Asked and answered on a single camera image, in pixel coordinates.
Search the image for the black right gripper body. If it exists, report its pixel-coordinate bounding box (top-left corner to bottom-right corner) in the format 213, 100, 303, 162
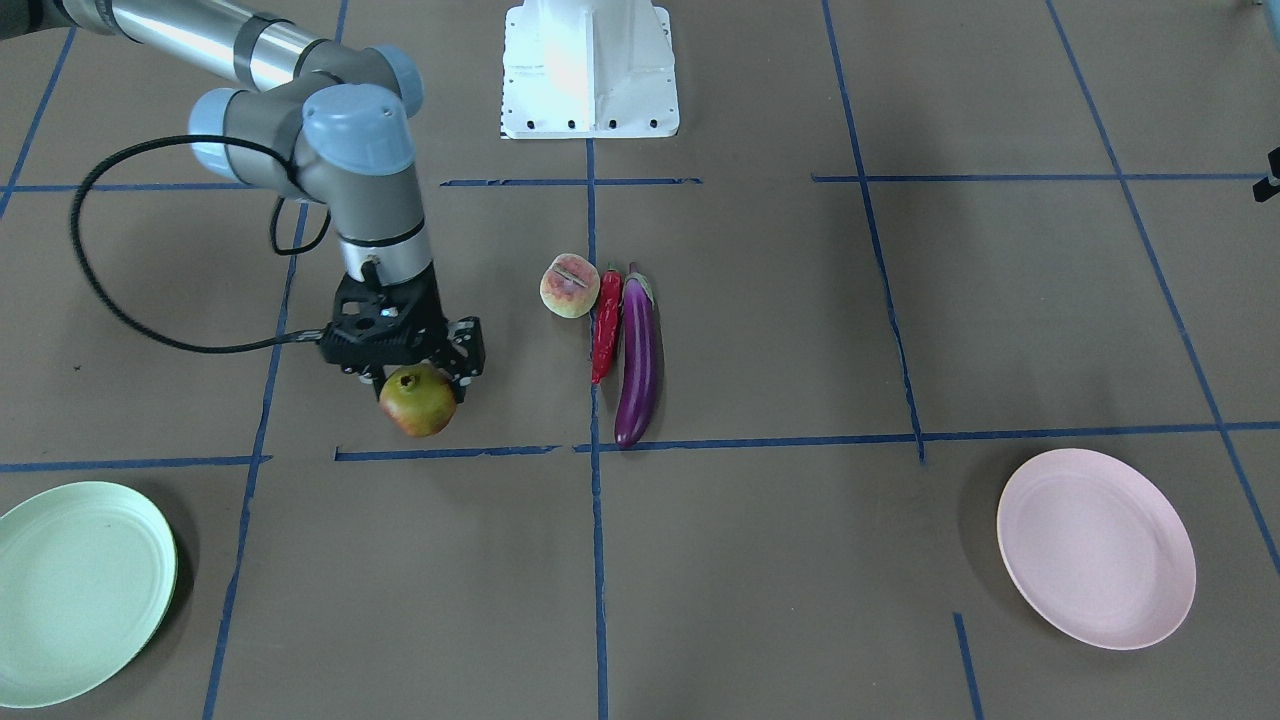
317, 263, 453, 378

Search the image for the purple eggplant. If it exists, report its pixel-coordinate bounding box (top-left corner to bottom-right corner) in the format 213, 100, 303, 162
614, 263, 660, 448

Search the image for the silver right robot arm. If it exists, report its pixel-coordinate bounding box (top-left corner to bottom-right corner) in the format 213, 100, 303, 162
3, 1, 485, 401

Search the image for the pink peach fruit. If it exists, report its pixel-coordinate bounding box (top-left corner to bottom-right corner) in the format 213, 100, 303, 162
539, 252, 602, 319

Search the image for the red chili pepper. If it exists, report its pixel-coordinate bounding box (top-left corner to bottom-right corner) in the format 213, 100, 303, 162
591, 265, 625, 386

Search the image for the light green plate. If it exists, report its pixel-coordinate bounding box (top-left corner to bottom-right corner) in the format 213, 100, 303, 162
1, 480, 178, 708

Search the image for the light pink plate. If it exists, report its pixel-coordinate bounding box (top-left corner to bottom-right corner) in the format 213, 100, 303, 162
995, 448, 1198, 652

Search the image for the black object at edge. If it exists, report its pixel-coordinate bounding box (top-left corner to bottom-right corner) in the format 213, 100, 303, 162
1252, 147, 1280, 202

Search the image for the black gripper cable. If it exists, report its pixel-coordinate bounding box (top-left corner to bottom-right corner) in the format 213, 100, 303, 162
69, 135, 332, 355

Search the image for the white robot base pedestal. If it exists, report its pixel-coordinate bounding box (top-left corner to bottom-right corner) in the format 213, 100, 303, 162
500, 1, 681, 140

